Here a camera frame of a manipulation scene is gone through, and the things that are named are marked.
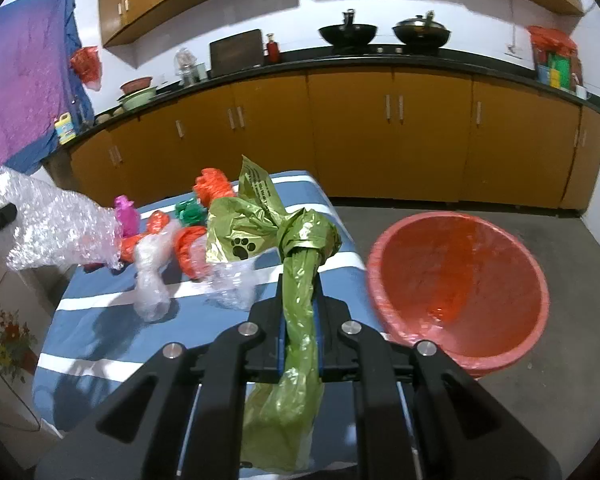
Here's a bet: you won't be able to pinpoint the orange-red plastic bag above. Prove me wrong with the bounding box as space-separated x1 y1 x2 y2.
119 211 173 263
174 226 211 281
193 167 237 207

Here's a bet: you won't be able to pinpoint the green and blue boxes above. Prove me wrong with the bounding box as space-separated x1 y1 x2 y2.
535 47 573 88

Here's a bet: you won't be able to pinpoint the hanging red plastic bag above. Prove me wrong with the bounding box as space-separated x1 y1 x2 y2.
70 46 102 92

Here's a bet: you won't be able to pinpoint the blue white striped tablecloth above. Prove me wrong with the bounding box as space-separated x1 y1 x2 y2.
32 170 416 476

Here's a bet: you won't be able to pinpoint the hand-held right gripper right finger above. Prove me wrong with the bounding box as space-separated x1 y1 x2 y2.
314 280 563 480

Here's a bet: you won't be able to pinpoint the red bag on boxes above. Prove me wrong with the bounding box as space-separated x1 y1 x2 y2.
526 25 578 61

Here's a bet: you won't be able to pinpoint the yellow detergent bottle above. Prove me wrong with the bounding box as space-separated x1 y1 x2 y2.
54 112 77 145

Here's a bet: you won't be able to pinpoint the red bowl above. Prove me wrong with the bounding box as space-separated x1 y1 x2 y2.
120 76 153 95

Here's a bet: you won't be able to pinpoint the olive green plastic bag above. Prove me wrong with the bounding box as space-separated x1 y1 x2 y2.
205 156 342 472

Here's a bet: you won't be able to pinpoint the clear knotted plastic bag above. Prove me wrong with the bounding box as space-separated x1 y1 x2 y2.
132 222 181 322

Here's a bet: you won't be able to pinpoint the orange lower kitchen cabinets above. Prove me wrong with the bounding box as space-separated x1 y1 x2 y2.
47 62 600 211

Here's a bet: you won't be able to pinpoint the white cabinet with flower print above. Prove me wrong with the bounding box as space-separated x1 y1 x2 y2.
0 255 63 456

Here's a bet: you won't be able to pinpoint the large bubble wrap sheet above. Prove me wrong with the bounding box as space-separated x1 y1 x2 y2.
0 166 123 273

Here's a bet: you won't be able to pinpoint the clear glass jar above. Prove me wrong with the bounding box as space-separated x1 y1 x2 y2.
174 47 206 87

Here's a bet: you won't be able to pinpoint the open black wok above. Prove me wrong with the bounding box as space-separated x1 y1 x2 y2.
318 9 379 47

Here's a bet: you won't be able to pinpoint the pink plastic bag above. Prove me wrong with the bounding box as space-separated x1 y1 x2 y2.
114 194 141 238

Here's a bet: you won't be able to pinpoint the dark cutting board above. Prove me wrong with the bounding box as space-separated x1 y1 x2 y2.
209 29 265 78

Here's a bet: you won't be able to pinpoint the dark green plastic bag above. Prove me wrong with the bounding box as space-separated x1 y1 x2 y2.
175 199 207 226

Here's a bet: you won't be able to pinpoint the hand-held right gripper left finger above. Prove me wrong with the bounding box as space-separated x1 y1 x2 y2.
32 276 288 480

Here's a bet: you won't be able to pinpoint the black wok with lid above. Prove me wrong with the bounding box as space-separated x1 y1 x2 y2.
392 10 452 50

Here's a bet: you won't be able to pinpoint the green basin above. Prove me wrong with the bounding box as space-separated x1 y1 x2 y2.
118 86 158 112

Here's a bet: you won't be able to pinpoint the clear plastic wrap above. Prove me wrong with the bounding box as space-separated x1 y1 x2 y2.
192 240 258 311

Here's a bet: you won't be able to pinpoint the black kitchen countertop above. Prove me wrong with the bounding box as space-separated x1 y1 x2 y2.
62 46 600 146

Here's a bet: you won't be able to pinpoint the purple and blue curtain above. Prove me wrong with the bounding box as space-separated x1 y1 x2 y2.
0 0 93 191

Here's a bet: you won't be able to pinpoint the red plastic basin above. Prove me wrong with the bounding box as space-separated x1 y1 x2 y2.
367 211 551 378

